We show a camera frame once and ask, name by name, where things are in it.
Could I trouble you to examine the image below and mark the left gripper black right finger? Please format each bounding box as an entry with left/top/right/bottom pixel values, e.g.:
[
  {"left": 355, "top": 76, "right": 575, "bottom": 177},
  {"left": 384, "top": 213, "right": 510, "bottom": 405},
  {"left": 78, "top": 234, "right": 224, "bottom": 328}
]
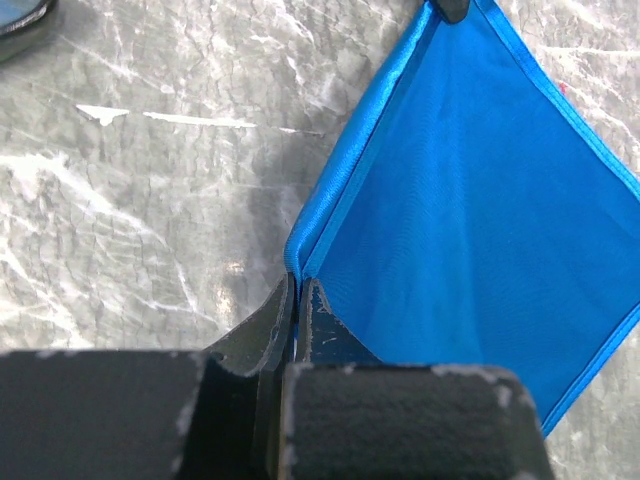
[{"left": 279, "top": 279, "right": 553, "bottom": 479}]

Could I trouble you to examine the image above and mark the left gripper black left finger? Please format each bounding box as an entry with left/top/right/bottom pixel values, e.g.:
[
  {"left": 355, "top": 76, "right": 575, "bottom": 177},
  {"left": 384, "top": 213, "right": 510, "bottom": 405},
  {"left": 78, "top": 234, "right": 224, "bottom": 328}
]
[{"left": 1, "top": 275, "right": 296, "bottom": 479}]

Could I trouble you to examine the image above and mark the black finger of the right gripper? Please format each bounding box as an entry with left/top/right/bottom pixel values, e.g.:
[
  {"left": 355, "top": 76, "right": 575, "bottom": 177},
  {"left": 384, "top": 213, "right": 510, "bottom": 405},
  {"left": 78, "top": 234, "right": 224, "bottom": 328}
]
[{"left": 434, "top": 0, "right": 471, "bottom": 24}]

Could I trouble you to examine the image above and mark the blue cloth napkin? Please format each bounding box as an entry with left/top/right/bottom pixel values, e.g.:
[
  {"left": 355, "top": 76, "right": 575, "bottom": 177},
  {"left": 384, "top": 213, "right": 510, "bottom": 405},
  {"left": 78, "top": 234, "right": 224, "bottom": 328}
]
[{"left": 284, "top": 1, "right": 639, "bottom": 432}]

